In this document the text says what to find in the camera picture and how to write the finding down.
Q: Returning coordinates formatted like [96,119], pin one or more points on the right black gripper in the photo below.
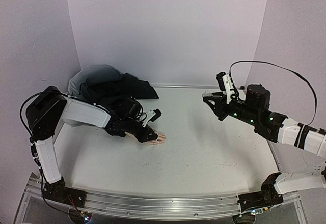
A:
[221,107]

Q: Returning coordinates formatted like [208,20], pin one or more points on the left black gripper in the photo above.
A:
[144,136]

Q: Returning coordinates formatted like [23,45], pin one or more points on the clear nail polish bottle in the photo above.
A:
[206,94]

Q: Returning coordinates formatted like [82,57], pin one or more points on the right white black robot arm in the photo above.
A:
[274,127]

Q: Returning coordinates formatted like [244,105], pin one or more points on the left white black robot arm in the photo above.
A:
[45,110]

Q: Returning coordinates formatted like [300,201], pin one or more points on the mannequin hand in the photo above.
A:
[160,139]

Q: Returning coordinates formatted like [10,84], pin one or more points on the black grey jacket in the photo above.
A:
[103,84]

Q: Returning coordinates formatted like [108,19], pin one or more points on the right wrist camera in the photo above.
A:
[227,86]

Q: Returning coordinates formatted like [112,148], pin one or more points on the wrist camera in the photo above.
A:
[150,116]
[227,86]

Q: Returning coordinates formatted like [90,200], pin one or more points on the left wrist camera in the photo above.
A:
[150,116]

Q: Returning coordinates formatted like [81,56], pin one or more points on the aluminium front rail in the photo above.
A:
[161,208]

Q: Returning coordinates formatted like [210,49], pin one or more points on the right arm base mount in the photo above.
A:
[266,197]

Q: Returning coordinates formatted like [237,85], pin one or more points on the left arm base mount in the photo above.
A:
[60,193]

